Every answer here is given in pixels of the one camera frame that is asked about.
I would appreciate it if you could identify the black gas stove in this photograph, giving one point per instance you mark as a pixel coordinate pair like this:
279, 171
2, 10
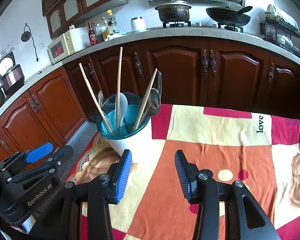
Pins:
176, 25

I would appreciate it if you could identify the clear oil bottle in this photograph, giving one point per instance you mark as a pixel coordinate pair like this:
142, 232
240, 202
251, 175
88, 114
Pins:
103, 30

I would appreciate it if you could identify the white wall socket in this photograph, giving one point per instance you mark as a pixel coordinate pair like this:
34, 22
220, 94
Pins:
41, 45

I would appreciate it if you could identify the cream microwave oven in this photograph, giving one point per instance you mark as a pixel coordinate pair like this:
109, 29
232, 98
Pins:
67, 40

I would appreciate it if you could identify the small metal spoon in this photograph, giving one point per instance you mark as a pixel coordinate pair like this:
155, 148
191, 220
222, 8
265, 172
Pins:
155, 108

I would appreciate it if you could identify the wooden chopstick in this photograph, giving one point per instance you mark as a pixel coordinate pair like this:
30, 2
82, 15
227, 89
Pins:
147, 92
87, 80
119, 80

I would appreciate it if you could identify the dark wooden base cabinet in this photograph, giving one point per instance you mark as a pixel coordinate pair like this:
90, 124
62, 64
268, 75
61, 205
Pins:
175, 75

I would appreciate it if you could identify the printed checkered blanket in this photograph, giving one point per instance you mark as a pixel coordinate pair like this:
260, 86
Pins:
215, 155

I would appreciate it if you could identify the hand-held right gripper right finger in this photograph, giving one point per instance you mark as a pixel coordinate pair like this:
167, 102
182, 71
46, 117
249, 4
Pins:
183, 175

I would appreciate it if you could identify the white utensil holder teal rim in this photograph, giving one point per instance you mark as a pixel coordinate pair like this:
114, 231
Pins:
132, 142

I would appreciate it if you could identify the dark sauce bottle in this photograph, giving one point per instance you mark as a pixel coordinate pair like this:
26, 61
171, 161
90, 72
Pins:
92, 33

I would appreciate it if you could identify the white jar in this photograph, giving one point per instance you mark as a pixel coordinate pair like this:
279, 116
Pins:
138, 25

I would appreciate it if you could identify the blackened cooking pot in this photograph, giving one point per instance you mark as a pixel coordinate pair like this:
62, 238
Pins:
173, 12

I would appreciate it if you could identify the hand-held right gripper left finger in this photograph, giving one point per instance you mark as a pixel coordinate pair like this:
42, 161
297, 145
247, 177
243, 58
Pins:
122, 175

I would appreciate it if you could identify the black wok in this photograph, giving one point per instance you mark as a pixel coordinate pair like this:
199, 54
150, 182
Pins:
227, 17

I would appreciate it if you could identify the white cloth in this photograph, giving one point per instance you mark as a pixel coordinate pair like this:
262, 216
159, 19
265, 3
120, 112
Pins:
115, 35

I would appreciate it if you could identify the grey stone countertop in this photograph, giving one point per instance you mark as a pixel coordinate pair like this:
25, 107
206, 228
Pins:
150, 33

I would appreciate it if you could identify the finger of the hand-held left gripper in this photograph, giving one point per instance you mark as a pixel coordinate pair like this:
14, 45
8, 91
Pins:
62, 153
38, 152

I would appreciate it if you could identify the rice cooker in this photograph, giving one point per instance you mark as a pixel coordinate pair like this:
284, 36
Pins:
12, 77

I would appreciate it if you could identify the metal fork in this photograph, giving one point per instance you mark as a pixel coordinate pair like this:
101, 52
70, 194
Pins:
159, 80

